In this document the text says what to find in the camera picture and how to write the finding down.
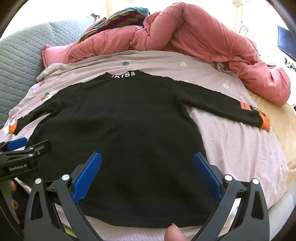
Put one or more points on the black monitor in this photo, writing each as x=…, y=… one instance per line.
x=286, y=41

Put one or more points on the person's right hand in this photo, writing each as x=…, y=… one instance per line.
x=175, y=234

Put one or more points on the cream blanket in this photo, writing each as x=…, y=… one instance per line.
x=282, y=129

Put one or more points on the black sweater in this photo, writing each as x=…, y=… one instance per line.
x=115, y=115

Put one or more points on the striped cloth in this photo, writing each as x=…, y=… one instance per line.
x=120, y=19

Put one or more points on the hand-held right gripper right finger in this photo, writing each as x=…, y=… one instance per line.
x=208, y=176

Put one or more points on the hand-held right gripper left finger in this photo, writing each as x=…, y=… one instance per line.
x=87, y=176

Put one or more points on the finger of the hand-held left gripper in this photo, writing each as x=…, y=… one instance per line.
x=17, y=143
x=40, y=148

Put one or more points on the pink duvet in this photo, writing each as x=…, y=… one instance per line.
x=196, y=30

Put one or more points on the person's left hand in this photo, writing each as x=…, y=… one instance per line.
x=13, y=186

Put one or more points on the mauve printed blanket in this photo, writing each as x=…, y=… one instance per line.
x=231, y=143

